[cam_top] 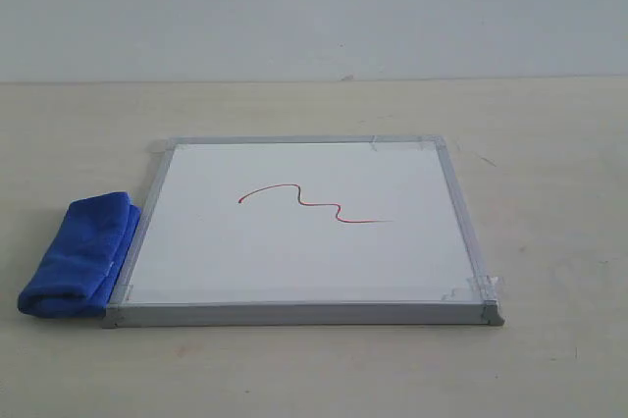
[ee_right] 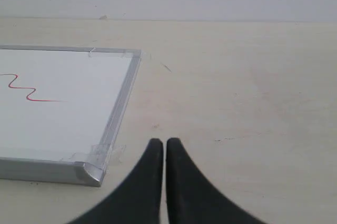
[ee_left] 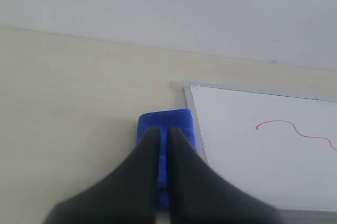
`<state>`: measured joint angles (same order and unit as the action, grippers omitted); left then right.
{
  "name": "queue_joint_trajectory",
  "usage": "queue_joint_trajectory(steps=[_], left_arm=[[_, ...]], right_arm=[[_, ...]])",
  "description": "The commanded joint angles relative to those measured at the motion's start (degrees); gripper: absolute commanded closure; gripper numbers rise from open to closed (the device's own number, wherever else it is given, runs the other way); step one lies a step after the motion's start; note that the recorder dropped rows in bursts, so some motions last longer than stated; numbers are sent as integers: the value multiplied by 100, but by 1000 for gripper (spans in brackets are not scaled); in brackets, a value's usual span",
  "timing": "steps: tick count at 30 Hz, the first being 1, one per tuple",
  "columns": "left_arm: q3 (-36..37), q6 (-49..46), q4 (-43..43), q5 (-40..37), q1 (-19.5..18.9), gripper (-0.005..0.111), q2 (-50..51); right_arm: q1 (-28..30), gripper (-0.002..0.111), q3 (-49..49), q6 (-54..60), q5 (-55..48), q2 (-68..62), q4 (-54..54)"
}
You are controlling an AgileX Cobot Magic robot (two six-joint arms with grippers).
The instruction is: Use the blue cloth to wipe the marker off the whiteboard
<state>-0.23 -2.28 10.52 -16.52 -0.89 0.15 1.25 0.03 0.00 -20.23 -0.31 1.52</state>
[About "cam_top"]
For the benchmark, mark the blue microfiber cloth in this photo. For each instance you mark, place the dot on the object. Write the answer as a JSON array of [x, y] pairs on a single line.
[[77, 273]]

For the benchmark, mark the white board with metal frame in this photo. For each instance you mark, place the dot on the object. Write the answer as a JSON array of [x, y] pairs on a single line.
[[306, 230]]

